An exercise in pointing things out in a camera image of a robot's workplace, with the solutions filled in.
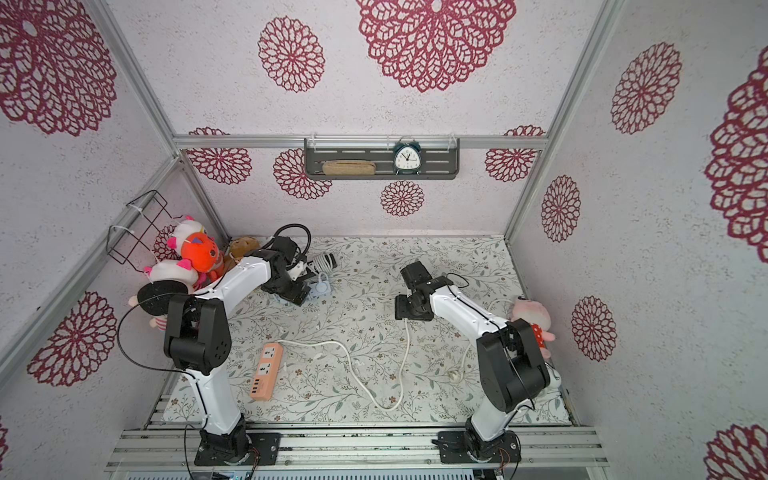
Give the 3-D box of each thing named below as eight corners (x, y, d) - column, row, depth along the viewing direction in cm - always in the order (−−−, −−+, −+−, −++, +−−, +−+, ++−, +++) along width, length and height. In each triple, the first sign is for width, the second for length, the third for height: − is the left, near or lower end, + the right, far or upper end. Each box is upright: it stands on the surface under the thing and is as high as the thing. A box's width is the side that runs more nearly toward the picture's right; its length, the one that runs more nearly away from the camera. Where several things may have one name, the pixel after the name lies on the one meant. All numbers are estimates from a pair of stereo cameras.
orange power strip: (252, 400, 84) (247, 396, 80) (266, 348, 93) (262, 342, 90) (272, 400, 84) (268, 396, 80) (284, 348, 93) (281, 342, 90)
